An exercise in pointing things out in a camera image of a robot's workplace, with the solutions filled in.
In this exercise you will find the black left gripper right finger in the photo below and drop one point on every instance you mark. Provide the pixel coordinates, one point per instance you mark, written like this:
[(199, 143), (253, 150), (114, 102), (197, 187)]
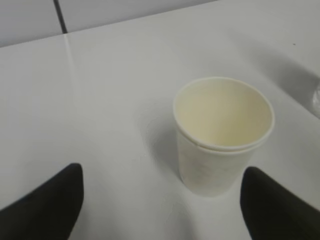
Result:
[(271, 212)]

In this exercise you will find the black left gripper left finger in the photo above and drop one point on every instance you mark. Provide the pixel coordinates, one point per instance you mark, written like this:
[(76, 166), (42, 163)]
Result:
[(49, 212)]

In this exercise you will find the clear water bottle red label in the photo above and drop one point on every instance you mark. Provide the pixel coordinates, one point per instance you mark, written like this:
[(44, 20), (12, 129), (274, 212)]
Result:
[(316, 99)]

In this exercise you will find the white paper cup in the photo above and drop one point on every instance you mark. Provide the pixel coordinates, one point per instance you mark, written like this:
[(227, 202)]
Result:
[(219, 122)]

